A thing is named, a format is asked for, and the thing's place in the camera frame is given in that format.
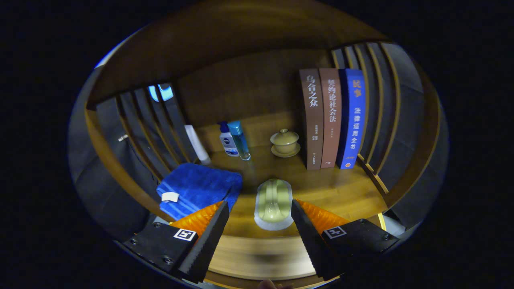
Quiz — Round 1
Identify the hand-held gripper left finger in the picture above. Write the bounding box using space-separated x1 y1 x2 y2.
122 201 230 284

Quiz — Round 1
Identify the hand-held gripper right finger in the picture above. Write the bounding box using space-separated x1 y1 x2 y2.
290 199 400 279

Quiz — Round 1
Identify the green scrub brush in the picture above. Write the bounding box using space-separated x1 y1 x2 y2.
254 179 294 231

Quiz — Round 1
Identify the wooden countertop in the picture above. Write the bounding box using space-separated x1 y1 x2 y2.
157 112 390 241

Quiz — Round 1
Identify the wooden cabinet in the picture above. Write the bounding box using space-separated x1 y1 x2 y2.
68 0 449 289

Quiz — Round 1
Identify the blue towel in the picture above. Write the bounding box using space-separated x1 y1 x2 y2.
156 163 243 221

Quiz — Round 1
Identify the white tube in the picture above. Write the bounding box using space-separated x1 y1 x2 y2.
185 124 212 166

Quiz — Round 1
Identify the beige lidded tea cup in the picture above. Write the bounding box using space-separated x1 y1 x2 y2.
270 128 301 158

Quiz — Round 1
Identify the white bottle with blue cap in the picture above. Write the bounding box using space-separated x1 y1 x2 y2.
219 122 240 157

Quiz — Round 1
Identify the teal bottle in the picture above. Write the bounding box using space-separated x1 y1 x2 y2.
227 121 251 161

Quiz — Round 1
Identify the dark brown book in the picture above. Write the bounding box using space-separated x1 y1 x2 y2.
299 68 324 171

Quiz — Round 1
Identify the reddish brown book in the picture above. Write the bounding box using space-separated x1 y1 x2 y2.
319 67 342 169

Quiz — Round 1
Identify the blue book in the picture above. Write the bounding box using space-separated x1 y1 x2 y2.
337 68 367 170

